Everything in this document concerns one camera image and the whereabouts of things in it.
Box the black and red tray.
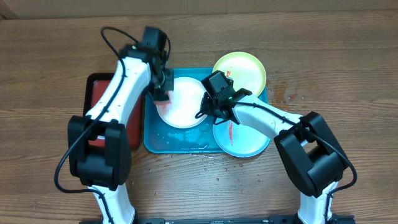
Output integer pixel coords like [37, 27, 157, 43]
[83, 73, 142, 151]

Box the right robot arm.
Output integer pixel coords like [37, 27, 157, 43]
[196, 70, 358, 223]

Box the light blue plate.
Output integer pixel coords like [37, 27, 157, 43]
[213, 118, 271, 158]

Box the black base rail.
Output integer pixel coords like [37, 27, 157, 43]
[79, 214, 356, 224]

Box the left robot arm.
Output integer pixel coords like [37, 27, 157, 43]
[54, 27, 174, 223]

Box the green plate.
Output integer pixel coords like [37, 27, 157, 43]
[213, 52, 266, 96]

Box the white plate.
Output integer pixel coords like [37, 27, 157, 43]
[156, 77, 207, 129]

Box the teal plastic tray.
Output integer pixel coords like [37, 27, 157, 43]
[142, 67, 270, 154]

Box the green and pink sponge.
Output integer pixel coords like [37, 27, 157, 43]
[153, 89, 171, 105]

